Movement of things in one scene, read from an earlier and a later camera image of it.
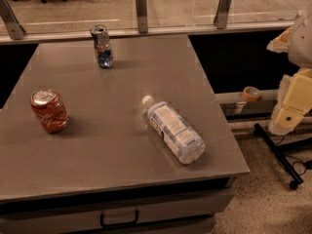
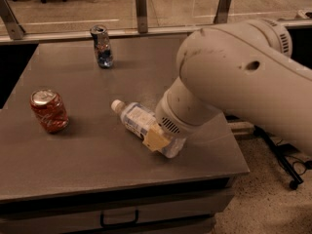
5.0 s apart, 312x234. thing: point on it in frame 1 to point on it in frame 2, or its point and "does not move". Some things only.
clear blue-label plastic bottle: x=180 y=137 to x=142 y=122
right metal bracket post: x=220 y=19 does not move
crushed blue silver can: x=102 y=46 does not move
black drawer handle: x=106 y=225 does not move
